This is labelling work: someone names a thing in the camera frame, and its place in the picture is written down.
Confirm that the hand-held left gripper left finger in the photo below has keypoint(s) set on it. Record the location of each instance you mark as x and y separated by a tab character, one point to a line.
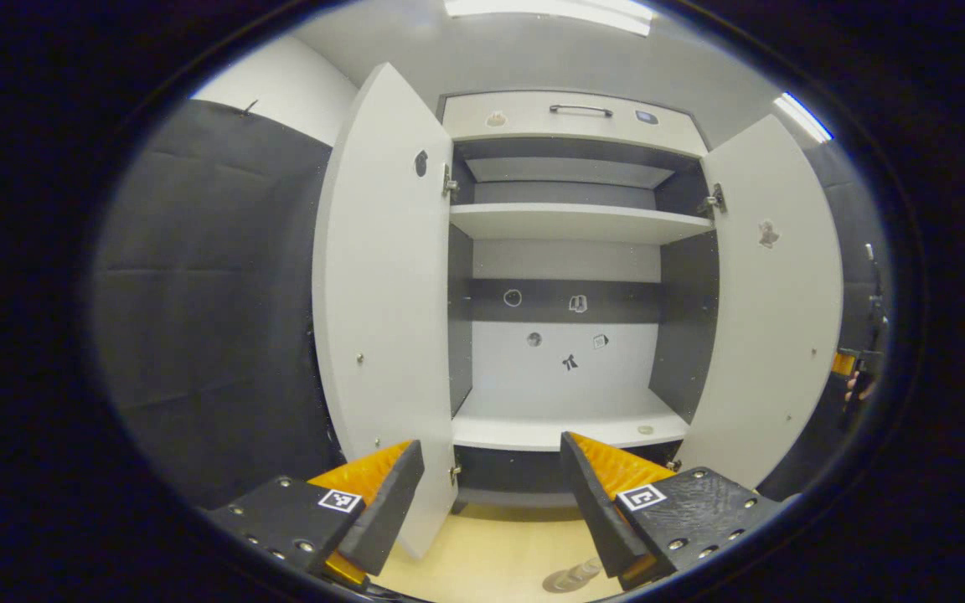
390	502

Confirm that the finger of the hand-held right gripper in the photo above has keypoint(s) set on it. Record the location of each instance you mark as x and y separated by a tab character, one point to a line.
843	363

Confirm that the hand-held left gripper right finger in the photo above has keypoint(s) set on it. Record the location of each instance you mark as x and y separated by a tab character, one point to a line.
590	502

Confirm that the clear glass bottle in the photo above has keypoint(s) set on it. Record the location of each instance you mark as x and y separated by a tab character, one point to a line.
587	569

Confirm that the white cabinet door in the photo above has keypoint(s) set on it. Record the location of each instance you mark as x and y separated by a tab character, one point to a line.
382	293
771	335

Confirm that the metal door hinge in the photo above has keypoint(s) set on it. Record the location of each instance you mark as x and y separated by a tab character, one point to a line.
454	473
673	464
449	184
713	201

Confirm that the white cabinet floor board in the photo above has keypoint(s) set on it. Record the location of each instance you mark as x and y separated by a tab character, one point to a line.
533	427

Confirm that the white and grey cabinet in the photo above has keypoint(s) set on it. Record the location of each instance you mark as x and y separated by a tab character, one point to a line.
566	385

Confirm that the white cabinet shelf board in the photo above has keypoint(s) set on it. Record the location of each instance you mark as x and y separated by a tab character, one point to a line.
575	224

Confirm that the white cabinet drawer front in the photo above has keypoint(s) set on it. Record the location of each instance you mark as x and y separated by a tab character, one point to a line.
533	126

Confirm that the long ceiling light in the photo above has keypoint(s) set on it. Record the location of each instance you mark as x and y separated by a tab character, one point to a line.
549	10
802	117

